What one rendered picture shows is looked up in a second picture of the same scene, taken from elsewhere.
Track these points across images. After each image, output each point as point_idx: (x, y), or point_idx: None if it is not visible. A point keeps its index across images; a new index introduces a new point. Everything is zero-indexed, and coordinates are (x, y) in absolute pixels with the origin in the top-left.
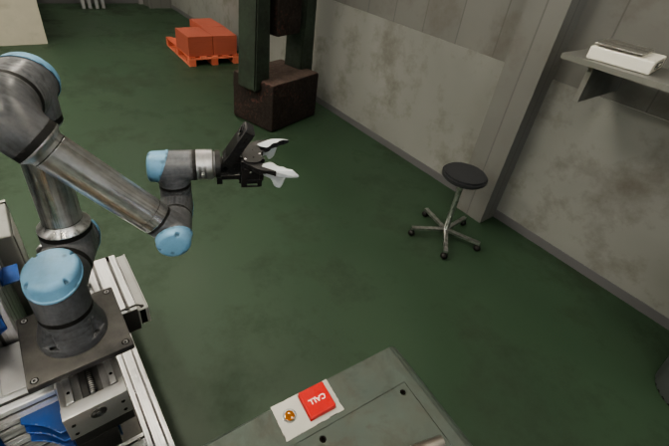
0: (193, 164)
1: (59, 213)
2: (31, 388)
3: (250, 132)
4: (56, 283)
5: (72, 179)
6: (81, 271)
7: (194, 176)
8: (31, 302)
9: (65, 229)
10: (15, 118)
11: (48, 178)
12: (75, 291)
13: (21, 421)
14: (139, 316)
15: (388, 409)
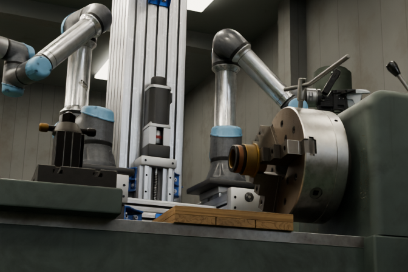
0: (305, 90)
1: (229, 116)
2: (211, 178)
3: (338, 69)
4: (232, 125)
5: (254, 64)
6: (241, 132)
7: (305, 97)
8: (217, 138)
9: None
10: (238, 35)
11: (229, 93)
12: (239, 137)
13: None
14: None
15: None
